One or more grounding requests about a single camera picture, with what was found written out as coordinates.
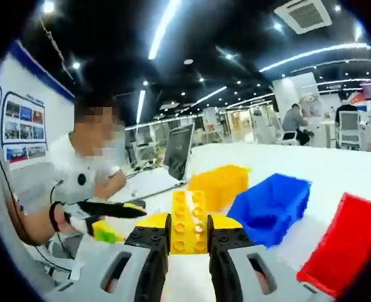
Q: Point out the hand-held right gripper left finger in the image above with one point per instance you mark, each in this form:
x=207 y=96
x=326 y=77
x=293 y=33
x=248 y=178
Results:
x=147 y=251

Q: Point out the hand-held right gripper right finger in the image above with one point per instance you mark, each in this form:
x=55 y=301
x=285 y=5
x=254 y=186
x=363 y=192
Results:
x=232 y=251

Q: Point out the short yellow toy block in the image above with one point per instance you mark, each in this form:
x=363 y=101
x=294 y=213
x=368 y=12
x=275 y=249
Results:
x=120 y=238

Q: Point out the long yellow toy block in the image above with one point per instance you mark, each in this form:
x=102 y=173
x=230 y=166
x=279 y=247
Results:
x=188 y=220

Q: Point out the blue plastic bin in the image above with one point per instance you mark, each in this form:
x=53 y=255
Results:
x=267 y=207

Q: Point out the yellow plastic bin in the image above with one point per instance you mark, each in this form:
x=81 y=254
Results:
x=220 y=185

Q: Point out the red plastic bin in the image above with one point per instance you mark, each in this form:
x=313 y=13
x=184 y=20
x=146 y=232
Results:
x=342 y=245

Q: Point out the person's left hand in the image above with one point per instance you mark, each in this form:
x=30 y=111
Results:
x=63 y=223

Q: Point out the person's grey clothing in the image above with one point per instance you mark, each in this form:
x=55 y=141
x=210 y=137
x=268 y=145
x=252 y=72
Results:
x=0 y=226

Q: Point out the black computer monitor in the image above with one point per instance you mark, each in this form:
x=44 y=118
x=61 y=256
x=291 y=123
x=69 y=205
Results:
x=179 y=151

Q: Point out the white office chair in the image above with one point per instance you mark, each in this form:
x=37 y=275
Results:
x=287 y=136
x=349 y=126

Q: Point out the ceiling air conditioner vent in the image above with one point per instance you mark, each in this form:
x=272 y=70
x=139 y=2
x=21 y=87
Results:
x=303 y=14

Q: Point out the wall poster with photos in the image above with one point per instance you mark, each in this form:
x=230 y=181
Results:
x=23 y=126

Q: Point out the wall television screen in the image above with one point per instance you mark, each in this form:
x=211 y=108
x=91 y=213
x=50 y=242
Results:
x=369 y=89

